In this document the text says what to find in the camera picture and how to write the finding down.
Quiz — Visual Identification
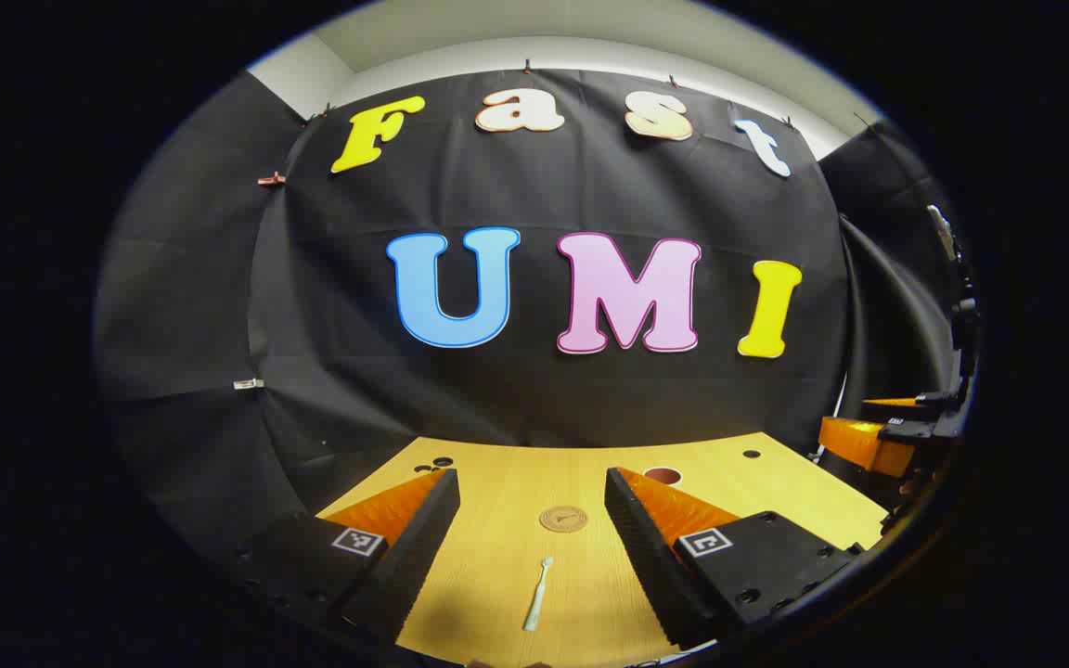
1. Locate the black backdrop cloth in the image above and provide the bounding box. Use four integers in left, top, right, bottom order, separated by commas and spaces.
94, 67, 962, 558

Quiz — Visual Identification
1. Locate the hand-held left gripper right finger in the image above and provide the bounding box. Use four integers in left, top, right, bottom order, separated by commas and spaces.
604, 467, 869, 650

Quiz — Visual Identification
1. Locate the wooden desktop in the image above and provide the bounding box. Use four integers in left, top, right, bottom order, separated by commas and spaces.
316, 431, 888, 668

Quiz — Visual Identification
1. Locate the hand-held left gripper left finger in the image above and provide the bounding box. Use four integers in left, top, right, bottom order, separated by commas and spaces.
230, 469, 462, 646

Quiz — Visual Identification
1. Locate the pale green toothbrush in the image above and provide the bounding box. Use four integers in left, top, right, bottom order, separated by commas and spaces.
522, 557, 554, 633

